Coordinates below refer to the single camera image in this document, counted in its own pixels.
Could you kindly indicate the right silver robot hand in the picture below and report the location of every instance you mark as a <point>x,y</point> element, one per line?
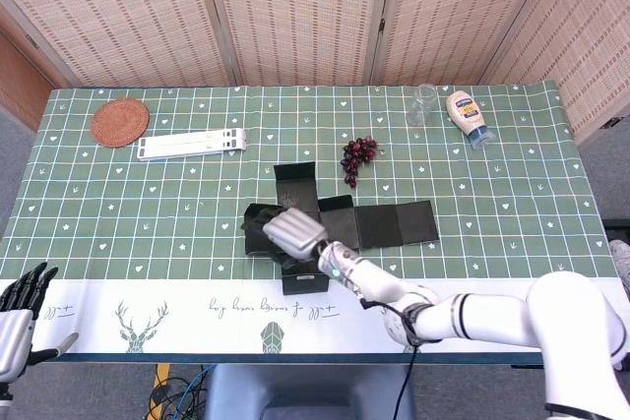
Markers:
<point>295,233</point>

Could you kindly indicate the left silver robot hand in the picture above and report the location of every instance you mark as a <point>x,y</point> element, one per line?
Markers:
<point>15,336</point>

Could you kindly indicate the black cardboard folding box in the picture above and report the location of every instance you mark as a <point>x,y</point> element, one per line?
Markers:
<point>384,223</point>

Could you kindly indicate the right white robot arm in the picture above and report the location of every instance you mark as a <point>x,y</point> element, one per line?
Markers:
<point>492,317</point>

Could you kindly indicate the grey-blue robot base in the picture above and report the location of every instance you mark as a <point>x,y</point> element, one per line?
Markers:
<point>305,390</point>

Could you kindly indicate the bunch of dark red grapes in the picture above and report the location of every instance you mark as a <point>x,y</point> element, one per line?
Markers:
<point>357,152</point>

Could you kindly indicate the white folded laptop stand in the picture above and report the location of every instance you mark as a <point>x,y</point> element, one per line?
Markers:
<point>192,143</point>

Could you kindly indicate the green checked deer tablecloth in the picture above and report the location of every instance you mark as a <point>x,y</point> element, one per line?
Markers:
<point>147,203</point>

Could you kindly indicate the clear plastic cup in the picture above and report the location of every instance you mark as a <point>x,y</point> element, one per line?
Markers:
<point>420,107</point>

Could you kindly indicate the round woven rattan coaster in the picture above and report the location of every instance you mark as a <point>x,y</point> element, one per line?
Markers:
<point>119,123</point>

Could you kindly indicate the mayonnaise squeeze bottle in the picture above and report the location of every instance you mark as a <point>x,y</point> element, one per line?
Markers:
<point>465,112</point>

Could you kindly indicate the bamboo folding screen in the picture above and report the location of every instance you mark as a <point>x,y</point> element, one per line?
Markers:
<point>295,12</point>

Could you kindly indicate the brown wooden door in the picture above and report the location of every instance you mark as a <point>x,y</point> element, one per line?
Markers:
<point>19,85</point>

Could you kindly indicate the grey textured object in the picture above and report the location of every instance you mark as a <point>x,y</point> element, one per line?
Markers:
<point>621,262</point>

